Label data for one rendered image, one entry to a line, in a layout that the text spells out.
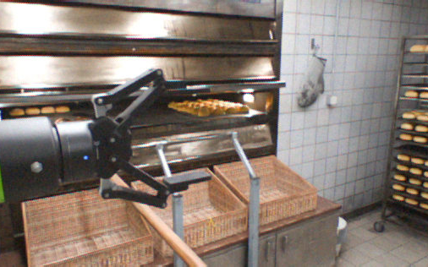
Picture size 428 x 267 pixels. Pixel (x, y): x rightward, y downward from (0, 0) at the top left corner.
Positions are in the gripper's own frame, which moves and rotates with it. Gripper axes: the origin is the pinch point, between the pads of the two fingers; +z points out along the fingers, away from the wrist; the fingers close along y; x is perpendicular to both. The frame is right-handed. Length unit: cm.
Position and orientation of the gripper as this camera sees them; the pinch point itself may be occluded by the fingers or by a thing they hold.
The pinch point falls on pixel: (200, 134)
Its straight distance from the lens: 52.1
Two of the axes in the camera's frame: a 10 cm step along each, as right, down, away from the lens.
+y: 0.0, 9.8, 2.1
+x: 5.3, 1.8, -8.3
